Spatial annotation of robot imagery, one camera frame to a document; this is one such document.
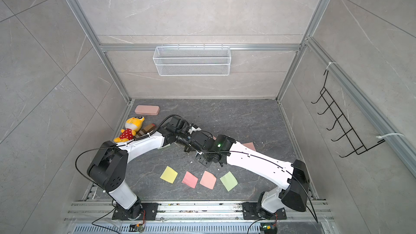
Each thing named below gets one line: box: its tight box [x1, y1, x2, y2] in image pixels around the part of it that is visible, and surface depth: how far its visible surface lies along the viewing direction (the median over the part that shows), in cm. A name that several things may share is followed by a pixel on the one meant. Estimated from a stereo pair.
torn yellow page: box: [159, 165, 179, 184], surface depth 86 cm
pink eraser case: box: [134, 104, 161, 116], surface depth 113 cm
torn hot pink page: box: [181, 171, 199, 190], surface depth 84 cm
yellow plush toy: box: [113, 115, 146, 143], surface depth 100 cm
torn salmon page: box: [199, 170, 218, 190], surface depth 84 cm
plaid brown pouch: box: [133, 123, 156, 139], surface depth 101 cm
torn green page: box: [219, 170, 239, 192], surface depth 84 cm
